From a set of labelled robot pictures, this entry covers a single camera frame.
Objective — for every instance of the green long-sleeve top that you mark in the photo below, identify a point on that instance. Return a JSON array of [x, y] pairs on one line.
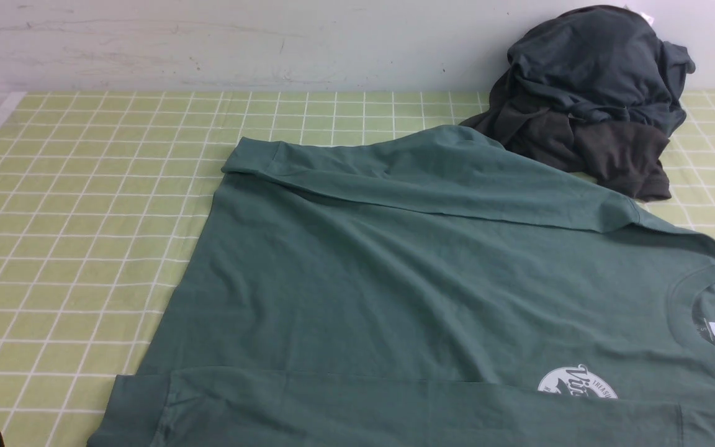
[[435, 290]]

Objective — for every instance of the green checkered tablecloth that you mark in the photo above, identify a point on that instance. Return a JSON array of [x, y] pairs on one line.
[[103, 197]]

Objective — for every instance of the dark brown crumpled garment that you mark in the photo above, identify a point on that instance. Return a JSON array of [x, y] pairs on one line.
[[621, 156]]

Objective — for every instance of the dark blue-grey crumpled garment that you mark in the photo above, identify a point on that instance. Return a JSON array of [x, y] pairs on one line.
[[602, 63]]

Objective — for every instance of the white garment tag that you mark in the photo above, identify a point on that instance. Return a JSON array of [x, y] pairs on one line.
[[647, 18]]

